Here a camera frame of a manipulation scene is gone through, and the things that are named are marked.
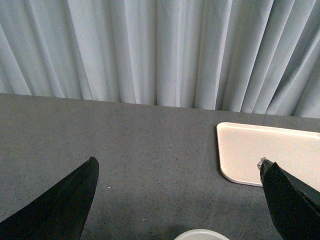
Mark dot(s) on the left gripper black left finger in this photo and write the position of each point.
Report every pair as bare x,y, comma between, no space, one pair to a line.
60,213

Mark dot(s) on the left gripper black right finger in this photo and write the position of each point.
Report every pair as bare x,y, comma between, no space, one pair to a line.
294,206

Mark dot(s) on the white smiley mug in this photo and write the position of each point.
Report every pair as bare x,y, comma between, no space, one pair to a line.
200,234

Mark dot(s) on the cream rectangular tray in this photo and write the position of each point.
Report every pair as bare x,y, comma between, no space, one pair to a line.
241,147

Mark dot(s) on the grey pleated curtain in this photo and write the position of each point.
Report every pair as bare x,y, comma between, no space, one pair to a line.
250,56

